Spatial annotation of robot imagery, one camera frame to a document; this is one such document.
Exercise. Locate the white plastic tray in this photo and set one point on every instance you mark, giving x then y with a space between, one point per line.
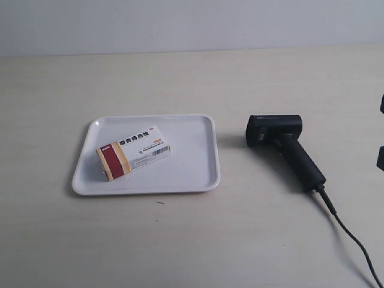
191 167

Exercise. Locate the white red medicine box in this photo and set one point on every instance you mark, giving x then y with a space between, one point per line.
127 155

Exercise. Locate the black handheld barcode scanner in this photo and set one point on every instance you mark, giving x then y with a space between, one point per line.
282 132

